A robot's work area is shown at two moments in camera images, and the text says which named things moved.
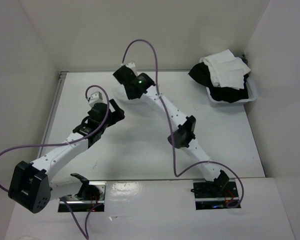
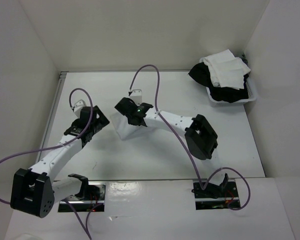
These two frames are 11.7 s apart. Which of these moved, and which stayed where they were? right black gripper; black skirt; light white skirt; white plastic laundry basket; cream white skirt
Moved: light white skirt; right black gripper
Stayed: white plastic laundry basket; cream white skirt; black skirt
